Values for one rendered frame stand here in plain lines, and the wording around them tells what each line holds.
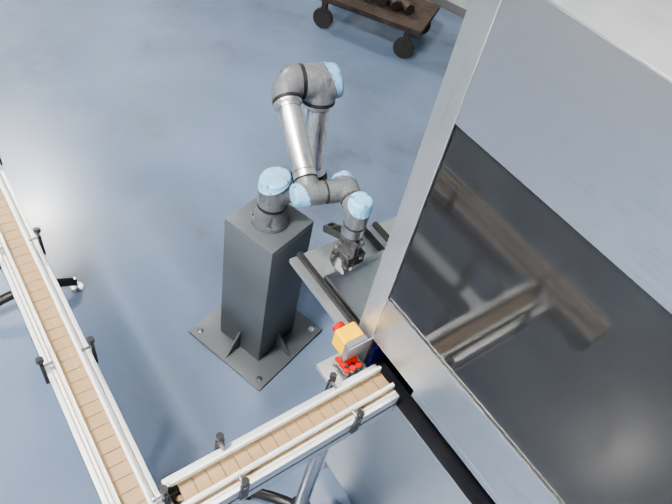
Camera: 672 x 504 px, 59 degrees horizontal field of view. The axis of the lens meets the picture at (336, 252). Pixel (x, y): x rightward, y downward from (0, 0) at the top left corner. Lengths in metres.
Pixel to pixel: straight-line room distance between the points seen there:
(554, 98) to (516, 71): 0.09
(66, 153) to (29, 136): 0.27
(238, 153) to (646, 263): 3.09
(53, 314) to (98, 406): 0.34
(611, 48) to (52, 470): 2.41
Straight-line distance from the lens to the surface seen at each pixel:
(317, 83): 2.00
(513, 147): 1.16
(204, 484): 1.65
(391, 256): 1.55
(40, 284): 2.02
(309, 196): 1.82
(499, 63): 1.14
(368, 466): 2.25
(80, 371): 1.82
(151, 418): 2.76
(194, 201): 3.53
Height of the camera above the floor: 2.48
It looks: 48 degrees down
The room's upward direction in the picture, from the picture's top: 14 degrees clockwise
